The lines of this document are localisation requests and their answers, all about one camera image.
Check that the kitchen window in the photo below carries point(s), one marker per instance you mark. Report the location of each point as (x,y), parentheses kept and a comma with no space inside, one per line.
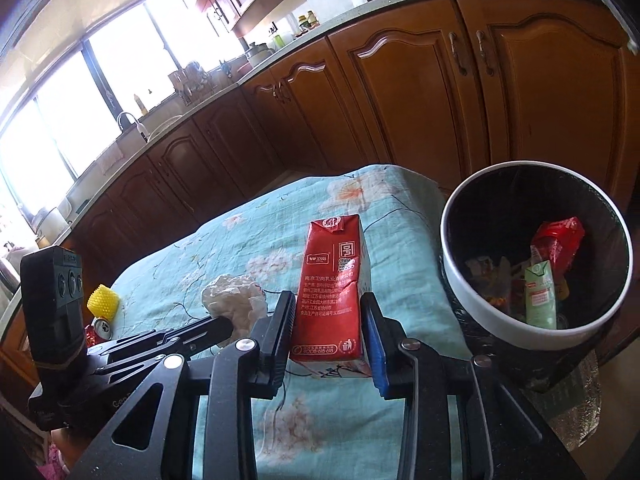
(125,70)

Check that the yellow dish soap bottle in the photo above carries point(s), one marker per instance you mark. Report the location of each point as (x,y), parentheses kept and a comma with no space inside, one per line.
(141,105)

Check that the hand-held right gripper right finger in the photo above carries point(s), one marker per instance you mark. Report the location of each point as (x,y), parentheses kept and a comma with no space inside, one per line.
(375,350)

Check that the red milk carton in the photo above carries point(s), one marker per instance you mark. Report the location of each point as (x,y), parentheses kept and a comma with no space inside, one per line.
(330,285)

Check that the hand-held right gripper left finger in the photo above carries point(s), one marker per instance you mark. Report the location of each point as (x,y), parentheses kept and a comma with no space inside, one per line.
(280,330)

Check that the utensil drying rack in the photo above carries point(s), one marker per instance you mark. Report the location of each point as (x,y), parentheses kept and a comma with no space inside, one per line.
(190,82)

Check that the yellow foam fruit net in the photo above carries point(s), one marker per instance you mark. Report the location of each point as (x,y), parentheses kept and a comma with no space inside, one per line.
(104,302)

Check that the wooden base cabinets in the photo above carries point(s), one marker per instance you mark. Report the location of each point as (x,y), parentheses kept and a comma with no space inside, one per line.
(400,85)

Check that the plastic-covered stool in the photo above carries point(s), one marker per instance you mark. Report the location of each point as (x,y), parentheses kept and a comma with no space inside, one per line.
(575,400)

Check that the floral blue tablecloth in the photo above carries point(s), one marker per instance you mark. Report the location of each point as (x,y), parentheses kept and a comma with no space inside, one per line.
(300,195)

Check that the chrome kitchen faucet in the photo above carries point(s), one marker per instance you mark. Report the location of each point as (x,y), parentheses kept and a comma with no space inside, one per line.
(128,113)

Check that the black bin liner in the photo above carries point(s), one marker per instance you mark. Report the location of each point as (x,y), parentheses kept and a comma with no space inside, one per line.
(490,220)

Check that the pale green drink carton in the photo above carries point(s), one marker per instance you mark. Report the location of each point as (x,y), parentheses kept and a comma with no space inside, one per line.
(540,295)

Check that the red plastic package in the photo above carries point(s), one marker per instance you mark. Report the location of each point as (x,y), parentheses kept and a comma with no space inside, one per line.
(560,240)

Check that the white tissue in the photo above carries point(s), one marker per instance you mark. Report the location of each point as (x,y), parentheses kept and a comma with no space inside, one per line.
(230,295)

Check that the white round bin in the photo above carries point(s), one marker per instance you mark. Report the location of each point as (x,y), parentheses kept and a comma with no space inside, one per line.
(480,310)

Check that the steel cooking pot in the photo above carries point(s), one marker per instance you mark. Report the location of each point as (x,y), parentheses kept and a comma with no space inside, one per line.
(260,55)

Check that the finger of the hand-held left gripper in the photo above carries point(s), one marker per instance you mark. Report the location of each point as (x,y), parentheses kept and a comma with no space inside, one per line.
(205,349)
(200,327)

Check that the red drink can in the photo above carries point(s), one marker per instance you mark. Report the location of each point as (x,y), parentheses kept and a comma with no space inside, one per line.
(97,332)

